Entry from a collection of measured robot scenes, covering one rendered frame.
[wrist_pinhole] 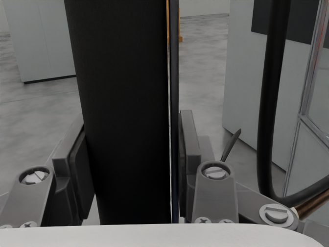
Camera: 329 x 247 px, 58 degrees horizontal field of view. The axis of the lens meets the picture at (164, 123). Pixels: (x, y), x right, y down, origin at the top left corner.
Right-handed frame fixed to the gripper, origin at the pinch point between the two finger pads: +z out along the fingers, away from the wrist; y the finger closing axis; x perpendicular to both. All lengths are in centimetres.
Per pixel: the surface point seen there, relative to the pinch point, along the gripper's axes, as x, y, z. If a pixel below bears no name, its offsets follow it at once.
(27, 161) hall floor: -159, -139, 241
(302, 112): -57, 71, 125
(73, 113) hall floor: -160, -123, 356
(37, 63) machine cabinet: -127, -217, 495
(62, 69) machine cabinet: -142, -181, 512
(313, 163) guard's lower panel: -75, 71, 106
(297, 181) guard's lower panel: -93, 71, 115
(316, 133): -60, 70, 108
